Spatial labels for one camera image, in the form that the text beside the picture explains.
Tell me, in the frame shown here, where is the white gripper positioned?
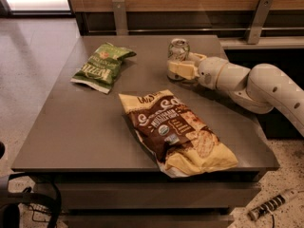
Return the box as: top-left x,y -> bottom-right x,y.
167,52 -> 228,90

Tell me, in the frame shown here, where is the green 7up soda can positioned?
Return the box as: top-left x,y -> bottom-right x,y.
166,38 -> 191,82

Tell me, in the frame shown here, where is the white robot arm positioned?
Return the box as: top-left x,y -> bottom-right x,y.
167,52 -> 304,136

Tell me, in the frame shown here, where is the brown yellow tortilla chip bag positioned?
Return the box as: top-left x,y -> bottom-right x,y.
120,90 -> 238,178

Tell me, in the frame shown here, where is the green chip bag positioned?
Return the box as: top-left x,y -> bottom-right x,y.
71,43 -> 136,94

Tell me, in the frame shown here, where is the grey table with drawers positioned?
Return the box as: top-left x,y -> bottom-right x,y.
11,35 -> 279,228

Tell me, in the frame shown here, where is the white power strip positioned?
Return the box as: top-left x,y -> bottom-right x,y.
248,189 -> 298,221

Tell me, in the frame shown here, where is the black chair base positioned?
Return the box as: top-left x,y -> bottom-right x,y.
0,173 -> 62,228

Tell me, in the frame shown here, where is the right metal bracket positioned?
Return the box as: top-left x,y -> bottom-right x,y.
245,0 -> 274,45

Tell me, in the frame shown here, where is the metal bracket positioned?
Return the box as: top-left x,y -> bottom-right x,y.
245,0 -> 274,45
112,0 -> 128,35

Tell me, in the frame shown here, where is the left metal bracket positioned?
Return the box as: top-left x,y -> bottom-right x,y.
112,0 -> 128,35

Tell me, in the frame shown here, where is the black cable on floor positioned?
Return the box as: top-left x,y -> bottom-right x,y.
22,202 -> 58,224

